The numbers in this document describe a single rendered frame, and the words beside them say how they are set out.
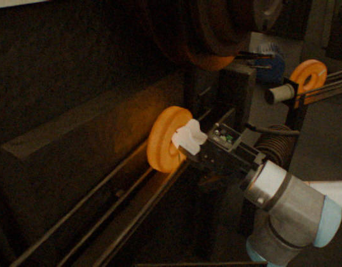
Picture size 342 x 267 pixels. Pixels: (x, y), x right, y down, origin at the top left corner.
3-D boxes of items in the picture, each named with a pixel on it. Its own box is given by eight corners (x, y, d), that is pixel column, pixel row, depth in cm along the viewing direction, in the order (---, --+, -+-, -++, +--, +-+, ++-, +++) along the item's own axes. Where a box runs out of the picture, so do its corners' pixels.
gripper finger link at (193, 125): (180, 106, 63) (215, 127, 60) (174, 125, 67) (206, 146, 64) (173, 112, 60) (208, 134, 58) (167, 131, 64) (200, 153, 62)
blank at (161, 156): (141, 129, 56) (155, 134, 54) (180, 93, 66) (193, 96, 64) (150, 181, 65) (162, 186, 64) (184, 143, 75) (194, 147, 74)
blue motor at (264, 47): (249, 86, 272) (255, 51, 254) (249, 66, 319) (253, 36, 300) (281, 89, 266) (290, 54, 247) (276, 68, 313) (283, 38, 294)
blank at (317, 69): (294, 104, 112) (299, 108, 109) (282, 79, 102) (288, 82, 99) (323, 79, 110) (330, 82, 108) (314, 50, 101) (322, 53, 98)
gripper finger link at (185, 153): (187, 136, 62) (220, 157, 59) (184, 142, 63) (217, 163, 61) (175, 147, 59) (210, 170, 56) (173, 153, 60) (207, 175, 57)
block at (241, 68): (212, 129, 103) (218, 67, 90) (221, 119, 108) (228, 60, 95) (239, 138, 98) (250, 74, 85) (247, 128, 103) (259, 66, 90)
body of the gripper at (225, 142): (219, 120, 59) (270, 150, 56) (206, 147, 65) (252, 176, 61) (203, 137, 54) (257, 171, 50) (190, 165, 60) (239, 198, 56)
